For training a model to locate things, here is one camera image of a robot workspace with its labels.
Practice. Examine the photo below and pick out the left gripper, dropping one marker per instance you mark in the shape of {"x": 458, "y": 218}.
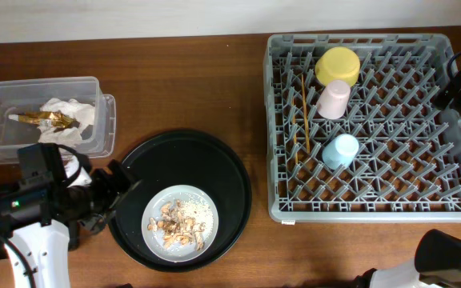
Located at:
{"x": 112, "y": 190}

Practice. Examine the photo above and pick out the grey plate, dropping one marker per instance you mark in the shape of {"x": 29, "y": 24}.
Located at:
{"x": 176, "y": 254}

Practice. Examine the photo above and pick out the food scraps and rice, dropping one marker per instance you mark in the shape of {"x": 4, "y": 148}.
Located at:
{"x": 183, "y": 223}

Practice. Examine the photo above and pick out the yellow plastic bowl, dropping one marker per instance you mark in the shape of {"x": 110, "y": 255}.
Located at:
{"x": 338, "y": 63}

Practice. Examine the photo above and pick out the pink plastic cup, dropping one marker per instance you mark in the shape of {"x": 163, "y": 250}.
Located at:
{"x": 332, "y": 102}

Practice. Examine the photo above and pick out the blue plastic cup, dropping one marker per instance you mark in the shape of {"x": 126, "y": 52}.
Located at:
{"x": 341, "y": 151}

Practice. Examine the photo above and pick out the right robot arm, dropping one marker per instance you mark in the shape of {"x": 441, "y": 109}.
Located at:
{"x": 437, "y": 261}

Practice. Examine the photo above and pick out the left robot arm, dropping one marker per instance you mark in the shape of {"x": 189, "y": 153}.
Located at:
{"x": 59, "y": 193}

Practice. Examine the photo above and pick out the grey dishwasher rack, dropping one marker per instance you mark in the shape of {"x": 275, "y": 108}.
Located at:
{"x": 408, "y": 168}

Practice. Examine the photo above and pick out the round black tray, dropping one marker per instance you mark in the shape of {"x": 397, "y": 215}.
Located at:
{"x": 183, "y": 157}

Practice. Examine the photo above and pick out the clear plastic bin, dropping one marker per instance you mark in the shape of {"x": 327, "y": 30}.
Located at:
{"x": 73, "y": 112}

